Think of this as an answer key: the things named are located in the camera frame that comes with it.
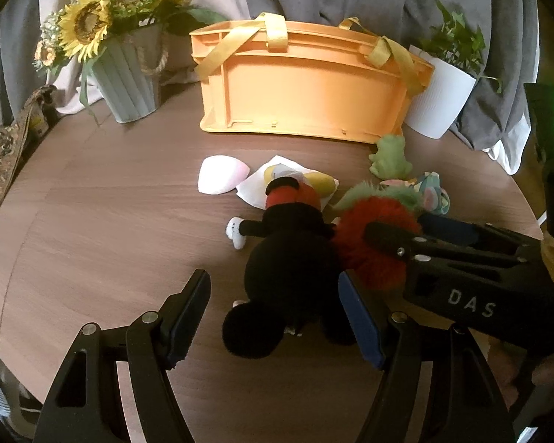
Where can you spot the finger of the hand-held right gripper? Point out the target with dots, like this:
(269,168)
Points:
(448,230)
(388,237)

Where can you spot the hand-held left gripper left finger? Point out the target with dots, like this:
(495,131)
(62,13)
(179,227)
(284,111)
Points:
(187,327)

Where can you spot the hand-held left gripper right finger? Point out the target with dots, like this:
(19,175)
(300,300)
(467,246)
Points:
(361,327)

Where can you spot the red green fluffy plush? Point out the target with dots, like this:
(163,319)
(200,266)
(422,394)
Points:
(369,212)

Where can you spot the pastel multicoloured plush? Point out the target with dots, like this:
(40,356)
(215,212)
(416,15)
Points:
(431,194)

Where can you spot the green frog toy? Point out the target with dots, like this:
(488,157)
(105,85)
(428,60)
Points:
(388,157)

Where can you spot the black mouse plush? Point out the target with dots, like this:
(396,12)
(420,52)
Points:
(286,258)

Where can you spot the white cloth with yellow print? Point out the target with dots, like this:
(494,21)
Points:
(254,189)

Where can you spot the white sheer curtain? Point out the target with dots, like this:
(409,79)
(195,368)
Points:
(503,157)

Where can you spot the green leafy plant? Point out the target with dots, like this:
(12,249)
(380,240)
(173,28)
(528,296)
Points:
(457,39)

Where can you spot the grey-green ribbed vase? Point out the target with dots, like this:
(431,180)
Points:
(129,87)

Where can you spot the patterned woven bag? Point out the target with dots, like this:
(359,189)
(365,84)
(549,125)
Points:
(0,157)

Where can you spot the artificial sunflower bouquet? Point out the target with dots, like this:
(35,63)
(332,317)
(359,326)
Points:
(85,23)

